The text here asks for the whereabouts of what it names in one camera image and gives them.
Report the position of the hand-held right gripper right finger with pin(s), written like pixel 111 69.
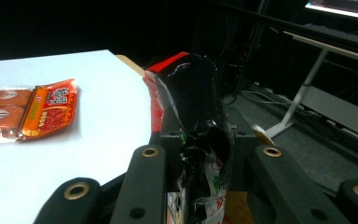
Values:
pixel 276 186

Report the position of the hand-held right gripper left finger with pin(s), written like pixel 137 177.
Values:
pixel 144 180

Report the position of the red and black food packet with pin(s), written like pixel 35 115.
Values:
pixel 195 93

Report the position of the white table mat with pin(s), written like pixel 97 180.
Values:
pixel 90 161

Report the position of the orange snack packet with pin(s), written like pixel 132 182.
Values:
pixel 43 109

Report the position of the dark keyboard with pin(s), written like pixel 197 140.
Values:
pixel 341 34

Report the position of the monitor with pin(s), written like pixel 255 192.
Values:
pixel 345 7

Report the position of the white metal desk frame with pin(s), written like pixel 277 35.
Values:
pixel 338 109

